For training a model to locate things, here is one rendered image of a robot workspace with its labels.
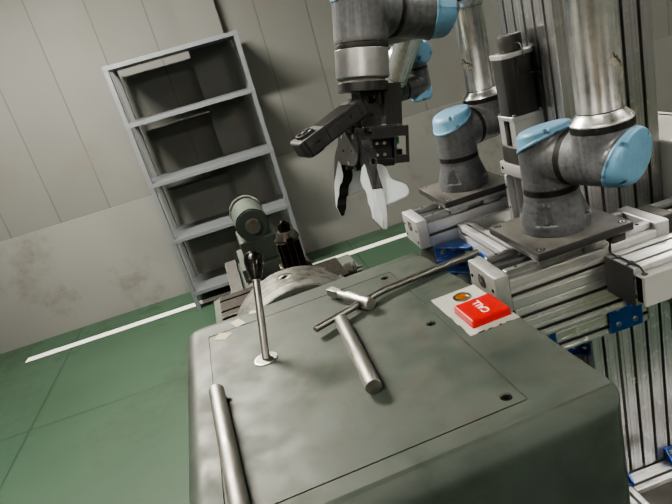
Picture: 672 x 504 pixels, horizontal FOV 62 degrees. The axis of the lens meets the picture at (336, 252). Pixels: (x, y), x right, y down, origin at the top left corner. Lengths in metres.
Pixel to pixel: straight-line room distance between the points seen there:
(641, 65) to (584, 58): 0.46
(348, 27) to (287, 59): 4.00
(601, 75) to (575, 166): 0.17
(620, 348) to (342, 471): 1.26
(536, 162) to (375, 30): 0.57
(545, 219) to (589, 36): 0.38
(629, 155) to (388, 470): 0.77
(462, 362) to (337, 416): 0.17
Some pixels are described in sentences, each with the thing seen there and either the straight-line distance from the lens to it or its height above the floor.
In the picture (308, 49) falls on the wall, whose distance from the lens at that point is 4.82.
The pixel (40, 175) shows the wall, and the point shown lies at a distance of 5.00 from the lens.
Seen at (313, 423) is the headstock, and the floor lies 1.26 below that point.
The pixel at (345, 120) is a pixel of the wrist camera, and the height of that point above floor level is 1.57.
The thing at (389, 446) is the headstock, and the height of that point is 1.26.
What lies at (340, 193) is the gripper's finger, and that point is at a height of 1.45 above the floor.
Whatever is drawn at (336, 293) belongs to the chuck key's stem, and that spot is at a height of 1.27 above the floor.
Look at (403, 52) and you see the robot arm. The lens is 1.79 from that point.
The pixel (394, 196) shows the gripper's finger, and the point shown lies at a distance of 0.77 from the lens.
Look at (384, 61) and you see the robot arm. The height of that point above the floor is 1.62.
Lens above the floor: 1.67
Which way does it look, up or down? 20 degrees down
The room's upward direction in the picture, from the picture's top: 16 degrees counter-clockwise
